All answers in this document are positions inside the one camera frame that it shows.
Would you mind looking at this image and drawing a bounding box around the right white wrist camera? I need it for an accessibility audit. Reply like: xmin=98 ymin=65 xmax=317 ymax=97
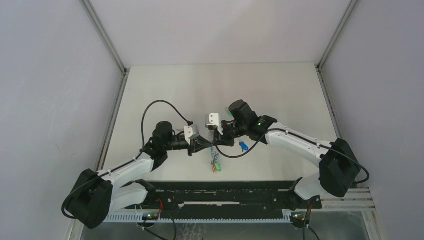
xmin=205 ymin=112 xmax=224 ymax=136

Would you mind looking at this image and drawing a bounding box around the camera black cable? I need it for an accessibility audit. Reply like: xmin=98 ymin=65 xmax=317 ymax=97
xmin=213 ymin=129 xmax=289 ymax=160
xmin=141 ymin=99 xmax=195 ymax=150

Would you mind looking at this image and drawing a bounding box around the left camera black cable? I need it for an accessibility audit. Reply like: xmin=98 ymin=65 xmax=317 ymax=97
xmin=141 ymin=99 xmax=195 ymax=150

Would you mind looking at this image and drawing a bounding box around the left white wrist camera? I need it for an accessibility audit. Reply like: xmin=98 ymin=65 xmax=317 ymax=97
xmin=183 ymin=124 xmax=200 ymax=145

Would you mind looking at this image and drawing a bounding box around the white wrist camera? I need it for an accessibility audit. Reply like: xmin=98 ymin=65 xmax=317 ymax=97
xmin=183 ymin=124 xmax=200 ymax=145
xmin=205 ymin=112 xmax=224 ymax=136

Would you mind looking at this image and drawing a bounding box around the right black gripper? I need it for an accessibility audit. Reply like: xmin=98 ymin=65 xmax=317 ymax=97
xmin=212 ymin=121 xmax=247 ymax=148

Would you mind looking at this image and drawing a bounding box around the key with green tag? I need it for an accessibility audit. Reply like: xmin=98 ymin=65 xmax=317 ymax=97
xmin=225 ymin=107 xmax=233 ymax=117

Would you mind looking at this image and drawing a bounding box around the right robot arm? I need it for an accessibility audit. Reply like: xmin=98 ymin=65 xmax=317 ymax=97
xmin=212 ymin=99 xmax=370 ymax=208

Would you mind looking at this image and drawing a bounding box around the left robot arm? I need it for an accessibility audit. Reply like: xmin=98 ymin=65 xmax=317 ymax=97
xmin=61 ymin=121 xmax=212 ymax=229

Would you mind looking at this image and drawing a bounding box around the right camera black cable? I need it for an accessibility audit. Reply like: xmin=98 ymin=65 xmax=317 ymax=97
xmin=213 ymin=129 xmax=289 ymax=160

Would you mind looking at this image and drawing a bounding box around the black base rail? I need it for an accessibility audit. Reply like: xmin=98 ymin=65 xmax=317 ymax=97
xmin=127 ymin=181 xmax=323 ymax=220

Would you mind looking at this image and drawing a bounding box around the metal key organiser with rings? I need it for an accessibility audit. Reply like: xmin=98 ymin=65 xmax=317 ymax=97
xmin=208 ymin=130 xmax=222 ymax=174

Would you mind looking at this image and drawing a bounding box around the key with blue tag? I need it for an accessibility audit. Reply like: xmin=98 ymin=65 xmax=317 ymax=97
xmin=239 ymin=141 xmax=249 ymax=153

